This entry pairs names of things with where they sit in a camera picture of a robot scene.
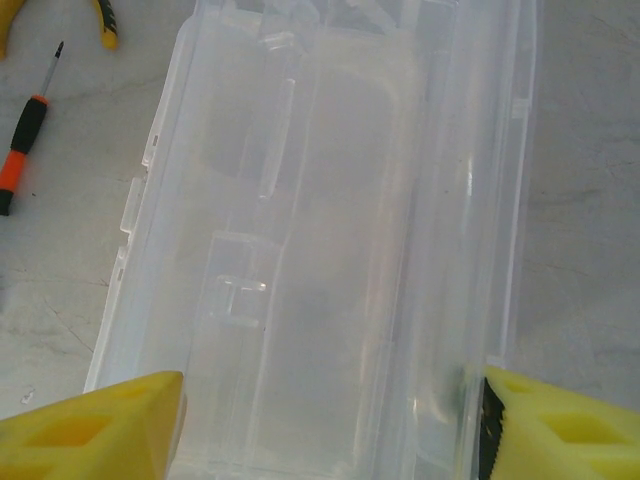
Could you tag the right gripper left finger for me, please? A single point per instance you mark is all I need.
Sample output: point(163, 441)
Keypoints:
point(75, 440)

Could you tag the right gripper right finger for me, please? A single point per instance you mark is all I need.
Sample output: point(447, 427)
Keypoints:
point(560, 440)

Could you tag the small orange-black precision screwdriver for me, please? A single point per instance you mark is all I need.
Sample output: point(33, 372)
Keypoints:
point(27, 125)

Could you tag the clear plastic tool box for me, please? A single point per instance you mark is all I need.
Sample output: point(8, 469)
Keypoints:
point(325, 200)

